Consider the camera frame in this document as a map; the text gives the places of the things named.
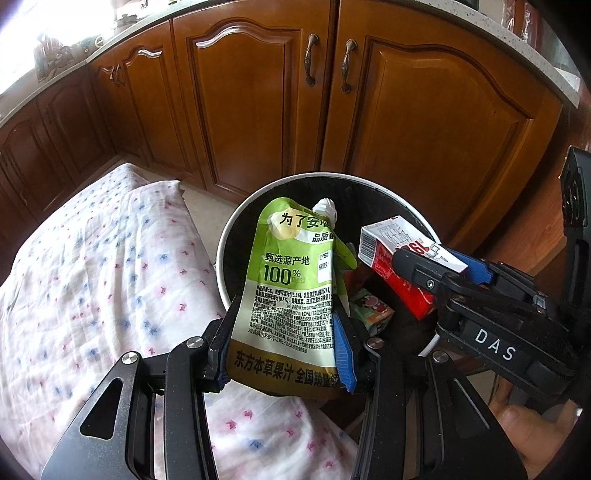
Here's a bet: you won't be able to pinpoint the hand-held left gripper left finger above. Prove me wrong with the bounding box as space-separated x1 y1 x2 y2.
41 295 243 480

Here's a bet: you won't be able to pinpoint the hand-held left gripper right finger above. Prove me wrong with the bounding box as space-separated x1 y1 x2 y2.
332 295 529 480

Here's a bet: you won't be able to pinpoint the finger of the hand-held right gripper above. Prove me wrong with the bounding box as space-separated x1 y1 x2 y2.
392 247 469 303
443 248 539 298

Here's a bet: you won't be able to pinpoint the red white drink carton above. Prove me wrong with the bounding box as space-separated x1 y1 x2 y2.
359 217 469 321

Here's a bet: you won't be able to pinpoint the green juice carton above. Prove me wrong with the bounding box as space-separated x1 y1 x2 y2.
348 288 395 337

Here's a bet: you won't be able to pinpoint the white trash bin black liner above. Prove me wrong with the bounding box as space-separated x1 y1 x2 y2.
215 172 444 361

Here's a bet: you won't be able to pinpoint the green juice pouch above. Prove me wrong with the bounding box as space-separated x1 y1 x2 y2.
226 196 358 400

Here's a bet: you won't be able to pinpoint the person's right hand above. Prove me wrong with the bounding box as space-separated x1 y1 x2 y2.
489 401 573 478

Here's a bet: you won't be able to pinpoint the white patterned cloth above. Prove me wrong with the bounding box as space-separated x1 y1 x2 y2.
0 162 361 480

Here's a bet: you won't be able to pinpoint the wooden kitchen cabinets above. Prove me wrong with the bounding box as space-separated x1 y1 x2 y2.
0 0 573 259

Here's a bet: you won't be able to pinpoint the utensil holder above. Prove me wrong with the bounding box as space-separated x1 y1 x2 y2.
34 34 77 79

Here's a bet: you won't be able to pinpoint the metal cabinet handle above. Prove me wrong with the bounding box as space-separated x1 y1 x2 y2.
341 39 358 92
302 33 320 86

